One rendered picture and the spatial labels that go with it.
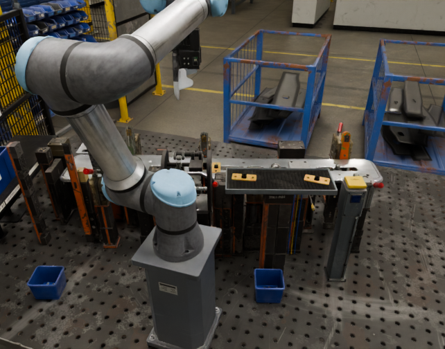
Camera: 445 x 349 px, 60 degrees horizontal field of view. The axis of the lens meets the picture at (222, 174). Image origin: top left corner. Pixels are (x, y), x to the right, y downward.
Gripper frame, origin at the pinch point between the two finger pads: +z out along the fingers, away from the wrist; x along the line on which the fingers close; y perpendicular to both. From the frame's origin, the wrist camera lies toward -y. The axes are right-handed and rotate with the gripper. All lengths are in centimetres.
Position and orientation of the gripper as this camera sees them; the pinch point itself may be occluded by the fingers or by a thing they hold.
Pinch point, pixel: (179, 91)
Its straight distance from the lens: 128.0
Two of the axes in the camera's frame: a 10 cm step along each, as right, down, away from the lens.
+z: 0.0, 8.4, 5.4
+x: 0.4, -5.4, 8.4
